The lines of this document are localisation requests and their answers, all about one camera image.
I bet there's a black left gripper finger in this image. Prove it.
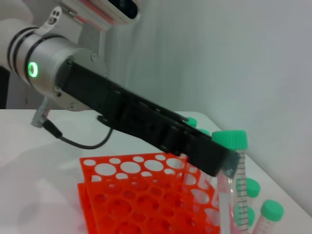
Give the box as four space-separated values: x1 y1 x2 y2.
220 150 241 178
161 126 229 177

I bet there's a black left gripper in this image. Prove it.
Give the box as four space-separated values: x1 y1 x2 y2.
56 60 195 151

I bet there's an orange test tube rack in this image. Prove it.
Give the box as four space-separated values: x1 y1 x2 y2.
77 152 235 234

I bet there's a left gripper cable with plug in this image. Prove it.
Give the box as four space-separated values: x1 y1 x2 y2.
31 97 114 150

